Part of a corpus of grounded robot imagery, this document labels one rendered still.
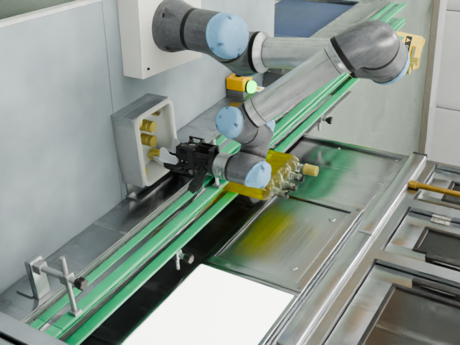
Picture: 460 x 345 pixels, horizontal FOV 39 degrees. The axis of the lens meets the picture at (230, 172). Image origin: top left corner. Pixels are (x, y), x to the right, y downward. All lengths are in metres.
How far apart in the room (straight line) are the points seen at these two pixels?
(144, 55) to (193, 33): 0.16
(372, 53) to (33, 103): 0.82
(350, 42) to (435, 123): 6.89
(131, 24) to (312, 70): 0.52
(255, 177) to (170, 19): 0.49
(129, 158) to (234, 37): 0.46
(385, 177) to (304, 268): 0.65
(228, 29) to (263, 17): 0.81
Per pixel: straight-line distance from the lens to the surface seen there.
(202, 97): 2.22
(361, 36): 1.56
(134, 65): 1.83
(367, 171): 2.48
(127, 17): 1.81
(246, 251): 2.01
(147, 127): 1.90
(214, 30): 1.71
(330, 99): 2.75
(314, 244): 2.03
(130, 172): 1.91
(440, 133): 8.46
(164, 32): 1.80
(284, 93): 1.59
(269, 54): 1.80
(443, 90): 8.23
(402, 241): 2.14
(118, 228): 1.85
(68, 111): 1.73
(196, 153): 1.81
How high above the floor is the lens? 1.93
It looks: 28 degrees down
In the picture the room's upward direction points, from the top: 104 degrees clockwise
